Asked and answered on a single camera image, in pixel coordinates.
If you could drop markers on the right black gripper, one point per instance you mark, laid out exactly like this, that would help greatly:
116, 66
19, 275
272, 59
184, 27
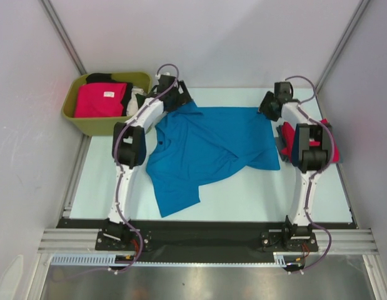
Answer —
264, 107

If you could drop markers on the blue polo shirt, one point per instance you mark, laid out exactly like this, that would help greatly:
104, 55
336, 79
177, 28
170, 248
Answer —
202, 145

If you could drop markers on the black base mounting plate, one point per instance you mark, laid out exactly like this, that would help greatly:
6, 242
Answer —
194, 242

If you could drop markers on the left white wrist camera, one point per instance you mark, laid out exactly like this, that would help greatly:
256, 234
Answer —
165, 77

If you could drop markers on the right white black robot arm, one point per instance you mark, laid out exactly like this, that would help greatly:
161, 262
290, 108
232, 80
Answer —
310, 148

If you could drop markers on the dark green shirt in bin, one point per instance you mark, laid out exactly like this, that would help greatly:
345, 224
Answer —
140, 99

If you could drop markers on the folded grey t shirt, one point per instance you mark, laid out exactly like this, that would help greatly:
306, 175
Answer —
282, 150

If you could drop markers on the white shirt in bin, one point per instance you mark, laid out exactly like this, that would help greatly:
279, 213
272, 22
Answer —
132, 107

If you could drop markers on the folded red t shirt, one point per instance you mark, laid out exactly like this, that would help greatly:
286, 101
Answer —
318, 140

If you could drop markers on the pink shirt in bin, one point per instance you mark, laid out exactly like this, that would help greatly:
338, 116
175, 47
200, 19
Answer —
100, 100

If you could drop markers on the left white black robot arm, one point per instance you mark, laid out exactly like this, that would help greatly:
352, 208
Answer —
129, 152

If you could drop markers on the black shirt in bin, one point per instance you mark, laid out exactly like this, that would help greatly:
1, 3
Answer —
107, 78

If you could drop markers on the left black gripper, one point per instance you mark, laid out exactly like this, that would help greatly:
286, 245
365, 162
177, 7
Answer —
184, 97

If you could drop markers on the aluminium frame rail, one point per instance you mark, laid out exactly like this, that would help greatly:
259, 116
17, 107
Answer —
344, 241

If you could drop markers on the olive green plastic bin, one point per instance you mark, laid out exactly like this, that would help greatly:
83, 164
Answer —
101, 126

